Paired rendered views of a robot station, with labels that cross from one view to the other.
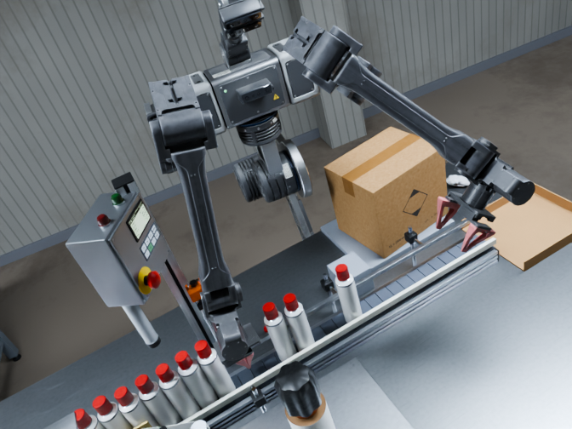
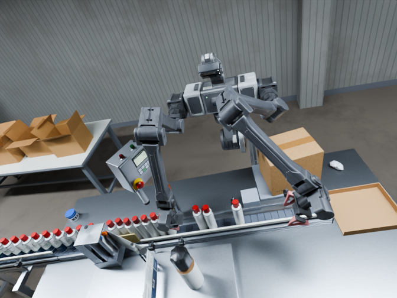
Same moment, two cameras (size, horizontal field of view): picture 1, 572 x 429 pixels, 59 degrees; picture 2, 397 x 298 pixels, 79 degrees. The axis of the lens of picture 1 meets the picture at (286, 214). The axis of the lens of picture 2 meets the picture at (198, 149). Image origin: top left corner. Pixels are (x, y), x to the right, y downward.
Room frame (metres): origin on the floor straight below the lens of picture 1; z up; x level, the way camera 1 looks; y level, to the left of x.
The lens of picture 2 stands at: (0.23, -0.36, 2.11)
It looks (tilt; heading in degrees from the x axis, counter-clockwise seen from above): 39 degrees down; 27
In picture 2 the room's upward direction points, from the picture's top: 18 degrees counter-clockwise
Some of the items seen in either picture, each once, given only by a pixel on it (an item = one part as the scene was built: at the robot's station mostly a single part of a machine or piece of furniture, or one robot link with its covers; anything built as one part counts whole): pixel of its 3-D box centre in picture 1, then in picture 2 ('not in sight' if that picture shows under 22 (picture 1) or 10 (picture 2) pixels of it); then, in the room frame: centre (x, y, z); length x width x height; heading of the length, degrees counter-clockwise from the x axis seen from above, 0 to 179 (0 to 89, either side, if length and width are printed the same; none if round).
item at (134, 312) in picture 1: (136, 316); (139, 191); (0.91, 0.42, 1.18); 0.04 x 0.04 x 0.21
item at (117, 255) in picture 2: not in sight; (101, 245); (0.65, 0.61, 1.01); 0.14 x 0.13 x 0.26; 106
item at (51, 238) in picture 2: not in sight; (55, 241); (0.64, 0.99, 0.98); 0.05 x 0.05 x 0.20
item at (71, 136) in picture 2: not in sight; (65, 133); (1.74, 1.88, 0.97); 0.51 x 0.42 x 0.37; 14
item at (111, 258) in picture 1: (123, 248); (133, 166); (0.91, 0.36, 1.38); 0.17 x 0.10 x 0.19; 161
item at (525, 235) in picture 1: (527, 222); (362, 207); (1.13, -0.72, 0.85); 0.30 x 0.26 x 0.04; 106
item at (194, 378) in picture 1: (196, 380); (158, 224); (0.83, 0.34, 0.98); 0.05 x 0.05 x 0.20
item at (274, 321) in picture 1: (278, 332); (199, 217); (0.90, 0.11, 0.98); 0.05 x 0.05 x 0.20
